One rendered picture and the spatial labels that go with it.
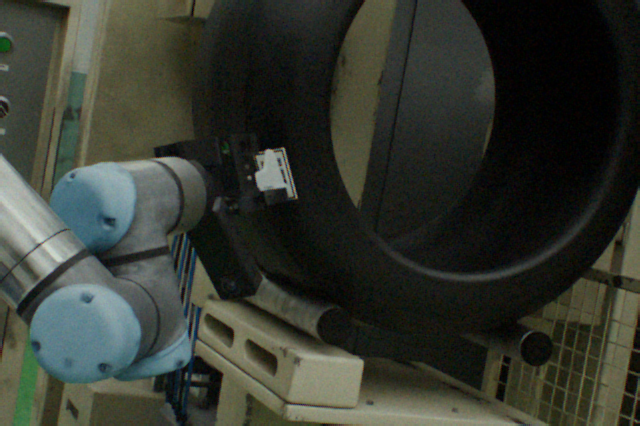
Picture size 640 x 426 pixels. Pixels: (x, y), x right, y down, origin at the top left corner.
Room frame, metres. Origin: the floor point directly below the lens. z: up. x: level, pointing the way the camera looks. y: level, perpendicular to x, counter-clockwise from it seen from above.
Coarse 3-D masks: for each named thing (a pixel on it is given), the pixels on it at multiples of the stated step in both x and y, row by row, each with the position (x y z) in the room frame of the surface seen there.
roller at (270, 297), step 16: (272, 288) 1.53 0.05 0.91; (288, 288) 1.50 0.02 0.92; (256, 304) 1.58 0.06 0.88; (272, 304) 1.51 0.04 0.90; (288, 304) 1.46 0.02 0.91; (304, 304) 1.43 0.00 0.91; (320, 304) 1.40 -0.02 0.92; (288, 320) 1.47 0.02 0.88; (304, 320) 1.41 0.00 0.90; (320, 320) 1.37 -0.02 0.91; (336, 320) 1.38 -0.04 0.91; (352, 320) 1.39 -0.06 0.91; (320, 336) 1.37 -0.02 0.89; (336, 336) 1.38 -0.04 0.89
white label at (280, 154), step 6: (276, 150) 1.35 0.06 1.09; (282, 150) 1.35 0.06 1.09; (258, 156) 1.36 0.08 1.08; (276, 156) 1.35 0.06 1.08; (282, 156) 1.35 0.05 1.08; (258, 162) 1.36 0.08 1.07; (282, 162) 1.35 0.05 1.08; (258, 168) 1.36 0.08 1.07; (282, 168) 1.35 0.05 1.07; (288, 168) 1.35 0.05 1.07; (282, 174) 1.35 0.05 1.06; (288, 174) 1.35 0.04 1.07; (288, 180) 1.35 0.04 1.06; (294, 192) 1.35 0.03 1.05; (294, 198) 1.36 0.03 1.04
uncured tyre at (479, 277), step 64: (256, 0) 1.39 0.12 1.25; (320, 0) 1.35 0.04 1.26; (512, 0) 1.75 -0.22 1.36; (576, 0) 1.66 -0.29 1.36; (256, 64) 1.36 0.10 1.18; (320, 64) 1.35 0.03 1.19; (512, 64) 1.77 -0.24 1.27; (576, 64) 1.72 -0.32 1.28; (256, 128) 1.36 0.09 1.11; (320, 128) 1.35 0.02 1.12; (512, 128) 1.78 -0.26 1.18; (576, 128) 1.72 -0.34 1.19; (320, 192) 1.36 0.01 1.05; (512, 192) 1.77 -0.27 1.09; (576, 192) 1.68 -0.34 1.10; (256, 256) 1.55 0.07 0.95; (320, 256) 1.39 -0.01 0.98; (384, 256) 1.40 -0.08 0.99; (448, 256) 1.74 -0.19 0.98; (512, 256) 1.69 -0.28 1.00; (576, 256) 1.51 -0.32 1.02; (384, 320) 1.44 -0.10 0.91; (448, 320) 1.46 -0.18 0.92; (512, 320) 1.52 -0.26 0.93
